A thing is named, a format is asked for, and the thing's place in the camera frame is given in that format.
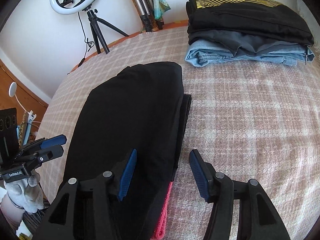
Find black track pants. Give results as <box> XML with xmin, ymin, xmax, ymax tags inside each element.
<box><xmin>63</xmin><ymin>62</ymin><xmax>187</xmax><ymax>239</ymax></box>

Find left gloved hand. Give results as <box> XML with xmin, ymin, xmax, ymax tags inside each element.
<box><xmin>4</xmin><ymin>170</ymin><xmax>44</xmax><ymax>213</ymax></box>

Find light blue board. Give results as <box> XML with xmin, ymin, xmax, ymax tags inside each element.
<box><xmin>17</xmin><ymin>120</ymin><xmax>33</xmax><ymax>147</ymax></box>

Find white clip lamp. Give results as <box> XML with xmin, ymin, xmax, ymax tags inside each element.
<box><xmin>8</xmin><ymin>82</ymin><xmax>36</xmax><ymax>125</ymax></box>

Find pink checked bed blanket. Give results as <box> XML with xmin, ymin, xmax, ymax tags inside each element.
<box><xmin>37</xmin><ymin>27</ymin><xmax>319</xmax><ymax>239</ymax></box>

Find small black tripod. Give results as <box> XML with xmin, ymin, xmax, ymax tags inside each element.
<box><xmin>84</xmin><ymin>7</ymin><xmax>129</xmax><ymax>54</ymax></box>

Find light blue folded jeans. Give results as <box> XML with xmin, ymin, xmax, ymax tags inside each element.
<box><xmin>185</xmin><ymin>40</ymin><xmax>315</xmax><ymax>67</ymax></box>

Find orange bed sheet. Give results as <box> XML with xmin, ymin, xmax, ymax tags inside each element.
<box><xmin>69</xmin><ymin>19</ymin><xmax>189</xmax><ymax>73</ymax></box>

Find black yellow folded garment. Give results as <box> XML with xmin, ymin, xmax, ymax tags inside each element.
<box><xmin>186</xmin><ymin>0</ymin><xmax>314</xmax><ymax>47</ymax></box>

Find ring light black cable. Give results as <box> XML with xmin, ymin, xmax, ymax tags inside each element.
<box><xmin>67</xmin><ymin>11</ymin><xmax>95</xmax><ymax>75</ymax></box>

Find white ring light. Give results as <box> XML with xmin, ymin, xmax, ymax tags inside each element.
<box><xmin>49</xmin><ymin>0</ymin><xmax>95</xmax><ymax>15</ymax></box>

